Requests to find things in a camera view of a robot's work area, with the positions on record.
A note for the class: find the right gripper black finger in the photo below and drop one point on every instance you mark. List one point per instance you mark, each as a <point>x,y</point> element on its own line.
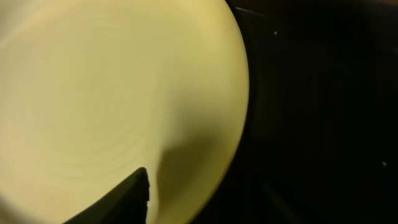
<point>124,204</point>

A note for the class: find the yellow plate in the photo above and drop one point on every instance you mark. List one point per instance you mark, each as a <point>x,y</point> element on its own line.
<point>93,90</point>

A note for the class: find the brown serving tray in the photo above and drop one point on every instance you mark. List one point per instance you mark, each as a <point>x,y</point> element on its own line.
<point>320,140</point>

